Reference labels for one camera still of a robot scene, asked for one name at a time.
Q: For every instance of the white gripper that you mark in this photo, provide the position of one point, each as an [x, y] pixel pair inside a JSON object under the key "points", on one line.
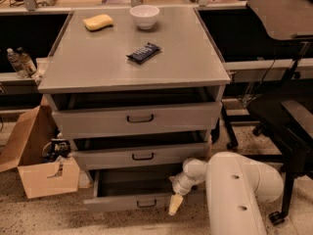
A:
{"points": [[179, 186]]}

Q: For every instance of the grey bottom drawer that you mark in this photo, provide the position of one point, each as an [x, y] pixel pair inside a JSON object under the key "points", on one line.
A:
{"points": [[132, 188]]}

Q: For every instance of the grey drawer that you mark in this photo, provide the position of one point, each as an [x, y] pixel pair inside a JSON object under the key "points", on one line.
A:
{"points": [[132, 188], [139, 150], [137, 112]]}

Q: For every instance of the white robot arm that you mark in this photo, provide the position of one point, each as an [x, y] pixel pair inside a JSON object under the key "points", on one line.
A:
{"points": [[234, 186]]}

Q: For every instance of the grey middle drawer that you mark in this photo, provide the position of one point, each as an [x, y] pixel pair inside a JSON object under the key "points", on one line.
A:
{"points": [[139, 150]]}

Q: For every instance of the grey top drawer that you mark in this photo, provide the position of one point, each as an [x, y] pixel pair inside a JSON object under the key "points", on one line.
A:
{"points": [[137, 112]]}

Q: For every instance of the grey drawer cabinet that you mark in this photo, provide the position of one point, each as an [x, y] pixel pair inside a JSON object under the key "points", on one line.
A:
{"points": [[96, 61]]}

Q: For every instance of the open cardboard box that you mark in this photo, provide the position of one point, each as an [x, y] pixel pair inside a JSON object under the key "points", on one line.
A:
{"points": [[33, 131]]}

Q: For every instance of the black device in box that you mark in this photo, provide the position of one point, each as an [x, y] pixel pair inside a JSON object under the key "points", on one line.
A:
{"points": [[54, 149]]}

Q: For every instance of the black office chair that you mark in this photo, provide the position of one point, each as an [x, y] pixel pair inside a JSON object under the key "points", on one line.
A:
{"points": [[281, 29]]}

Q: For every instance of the dark blue snack packet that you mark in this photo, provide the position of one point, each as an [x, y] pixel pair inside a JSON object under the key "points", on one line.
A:
{"points": [[144, 53]]}

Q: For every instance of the white bowl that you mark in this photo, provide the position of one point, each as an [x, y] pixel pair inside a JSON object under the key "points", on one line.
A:
{"points": [[144, 16]]}

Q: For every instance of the yellow sponge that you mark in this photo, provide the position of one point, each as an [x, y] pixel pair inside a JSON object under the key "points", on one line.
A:
{"points": [[98, 22]]}

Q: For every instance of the brown plastic bottle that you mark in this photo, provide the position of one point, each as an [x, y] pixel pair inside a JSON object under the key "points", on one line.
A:
{"points": [[26, 61]]}

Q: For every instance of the clear plastic water bottle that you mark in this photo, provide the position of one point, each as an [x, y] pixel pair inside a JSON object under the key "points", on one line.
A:
{"points": [[16, 63]]}

